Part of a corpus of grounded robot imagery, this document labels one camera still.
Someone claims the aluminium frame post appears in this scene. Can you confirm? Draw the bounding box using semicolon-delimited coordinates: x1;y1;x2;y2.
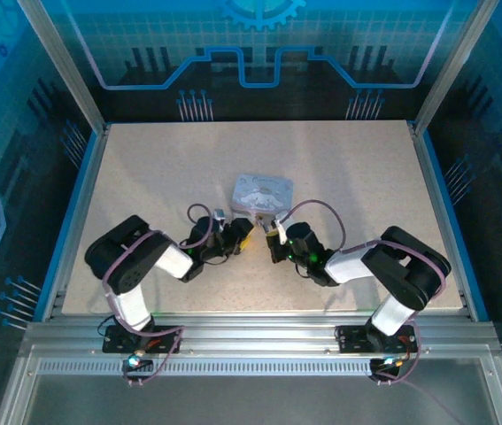
413;0;502;134
16;0;111;134

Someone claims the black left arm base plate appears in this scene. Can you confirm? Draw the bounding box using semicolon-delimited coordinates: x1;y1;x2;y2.
102;325;183;355

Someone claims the aluminium mounting rail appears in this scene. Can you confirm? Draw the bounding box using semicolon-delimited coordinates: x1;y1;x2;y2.
22;311;502;356

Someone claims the small lit circuit board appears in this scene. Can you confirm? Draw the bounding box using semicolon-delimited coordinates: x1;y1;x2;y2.
368;354;406;376
121;353;154;374

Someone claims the slotted grey cable duct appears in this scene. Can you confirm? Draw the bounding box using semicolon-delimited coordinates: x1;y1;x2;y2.
36;359;378;377

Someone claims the aluminium side rail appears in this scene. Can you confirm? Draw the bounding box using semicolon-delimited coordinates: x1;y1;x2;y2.
40;123;112;323
408;120;487;321

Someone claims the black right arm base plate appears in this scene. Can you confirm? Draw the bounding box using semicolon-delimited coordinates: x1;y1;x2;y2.
336;322;421;355

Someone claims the cartoon print tin box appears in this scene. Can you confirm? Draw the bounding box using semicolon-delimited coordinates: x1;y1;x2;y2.
229;173;297;219

